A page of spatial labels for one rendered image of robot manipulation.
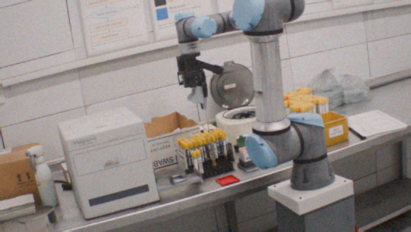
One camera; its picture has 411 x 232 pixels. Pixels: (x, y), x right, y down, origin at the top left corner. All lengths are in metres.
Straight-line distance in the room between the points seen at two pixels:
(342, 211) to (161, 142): 0.81
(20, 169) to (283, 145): 1.05
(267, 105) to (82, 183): 0.68
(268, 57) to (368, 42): 1.57
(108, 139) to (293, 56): 1.26
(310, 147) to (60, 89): 1.19
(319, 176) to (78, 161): 0.78
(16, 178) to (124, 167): 0.52
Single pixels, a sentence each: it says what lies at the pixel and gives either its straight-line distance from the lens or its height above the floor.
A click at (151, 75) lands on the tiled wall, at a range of 2.48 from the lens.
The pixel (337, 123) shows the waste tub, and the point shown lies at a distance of 2.20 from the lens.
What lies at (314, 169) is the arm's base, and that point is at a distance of 1.71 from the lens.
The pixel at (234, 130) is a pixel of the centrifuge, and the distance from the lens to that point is 2.29.
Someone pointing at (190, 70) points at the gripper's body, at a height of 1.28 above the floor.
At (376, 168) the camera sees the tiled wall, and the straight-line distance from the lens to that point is 3.25.
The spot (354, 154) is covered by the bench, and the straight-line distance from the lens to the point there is 2.25.
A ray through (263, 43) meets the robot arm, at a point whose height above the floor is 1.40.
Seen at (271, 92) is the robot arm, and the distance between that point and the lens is 1.56.
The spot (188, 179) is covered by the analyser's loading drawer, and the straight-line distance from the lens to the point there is 1.96.
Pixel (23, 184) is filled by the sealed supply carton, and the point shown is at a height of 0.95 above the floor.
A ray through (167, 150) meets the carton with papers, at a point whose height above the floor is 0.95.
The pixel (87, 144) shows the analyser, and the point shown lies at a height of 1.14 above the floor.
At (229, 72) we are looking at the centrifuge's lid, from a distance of 2.56.
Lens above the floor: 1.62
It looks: 15 degrees down
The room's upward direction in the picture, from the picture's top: 9 degrees counter-clockwise
